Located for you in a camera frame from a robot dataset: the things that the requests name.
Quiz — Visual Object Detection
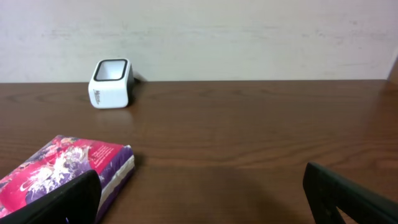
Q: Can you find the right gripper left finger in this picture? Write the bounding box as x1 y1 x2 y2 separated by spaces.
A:
1 170 101 224

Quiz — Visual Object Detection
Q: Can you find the purple red snack pack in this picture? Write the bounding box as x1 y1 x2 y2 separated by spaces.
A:
1 135 135 221

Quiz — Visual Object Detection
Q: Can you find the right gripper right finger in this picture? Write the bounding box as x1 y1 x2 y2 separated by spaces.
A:
303 162 397 223

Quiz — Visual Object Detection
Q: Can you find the white barcode scanner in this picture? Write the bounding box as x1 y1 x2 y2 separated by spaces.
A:
88 58 134 109

